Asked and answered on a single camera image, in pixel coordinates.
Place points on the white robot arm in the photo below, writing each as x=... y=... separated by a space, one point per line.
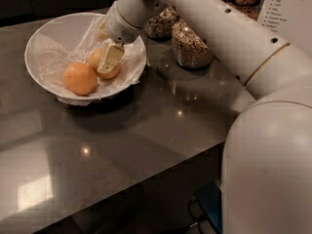
x=267 y=158

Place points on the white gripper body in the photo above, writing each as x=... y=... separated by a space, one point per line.
x=119 y=28

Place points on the left glass cereal jar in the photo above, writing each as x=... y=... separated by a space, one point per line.
x=160 y=26

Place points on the blue grey floor box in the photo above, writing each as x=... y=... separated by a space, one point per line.
x=209 y=198

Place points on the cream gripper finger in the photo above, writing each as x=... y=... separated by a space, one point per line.
x=100 y=33
x=111 y=55

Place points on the white paper bowl liner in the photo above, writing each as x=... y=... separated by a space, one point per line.
x=52 y=52

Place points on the orange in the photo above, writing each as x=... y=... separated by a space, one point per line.
x=93 y=61
x=79 y=78

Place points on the allergens information sign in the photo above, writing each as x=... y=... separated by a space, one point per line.
x=292 y=19

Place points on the middle glass cereal jar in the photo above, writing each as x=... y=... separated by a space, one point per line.
x=190 y=50

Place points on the white bowl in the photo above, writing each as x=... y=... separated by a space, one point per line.
x=52 y=33

